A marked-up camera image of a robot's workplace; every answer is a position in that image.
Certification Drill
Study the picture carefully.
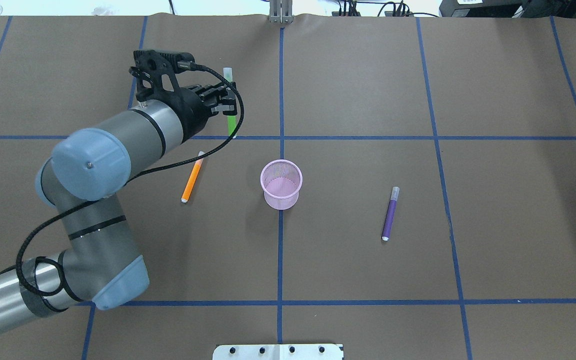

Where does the aluminium frame post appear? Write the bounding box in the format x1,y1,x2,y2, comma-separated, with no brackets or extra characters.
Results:
267,0,294,25

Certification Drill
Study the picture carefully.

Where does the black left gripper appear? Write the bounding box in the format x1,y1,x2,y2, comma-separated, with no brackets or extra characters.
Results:
167,84,238,142

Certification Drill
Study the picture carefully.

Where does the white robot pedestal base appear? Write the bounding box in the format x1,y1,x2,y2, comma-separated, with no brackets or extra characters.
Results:
212,343,345,360

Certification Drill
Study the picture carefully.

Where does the orange highlighter pen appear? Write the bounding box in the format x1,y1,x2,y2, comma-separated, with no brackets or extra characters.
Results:
180,158,204,204

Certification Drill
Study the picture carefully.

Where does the black left camera cable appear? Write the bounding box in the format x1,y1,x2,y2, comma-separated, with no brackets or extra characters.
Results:
15,62,245,297

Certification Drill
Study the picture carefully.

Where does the black box with label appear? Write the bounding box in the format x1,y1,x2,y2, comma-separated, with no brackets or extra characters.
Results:
439,0,576,19

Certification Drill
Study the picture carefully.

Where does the green highlighter pen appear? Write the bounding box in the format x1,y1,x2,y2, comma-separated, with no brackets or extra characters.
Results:
223,67,238,139

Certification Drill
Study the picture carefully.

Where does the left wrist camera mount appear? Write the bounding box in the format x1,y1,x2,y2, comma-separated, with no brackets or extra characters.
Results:
129,49,195,109

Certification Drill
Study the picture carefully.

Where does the pink mesh pen holder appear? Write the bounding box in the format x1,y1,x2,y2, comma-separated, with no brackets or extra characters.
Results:
259,159,304,211

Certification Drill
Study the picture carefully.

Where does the purple highlighter pen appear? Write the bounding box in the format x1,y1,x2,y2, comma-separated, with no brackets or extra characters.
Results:
381,186,401,242

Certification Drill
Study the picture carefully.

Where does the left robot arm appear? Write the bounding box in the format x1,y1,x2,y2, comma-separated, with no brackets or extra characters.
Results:
0,80,245,335

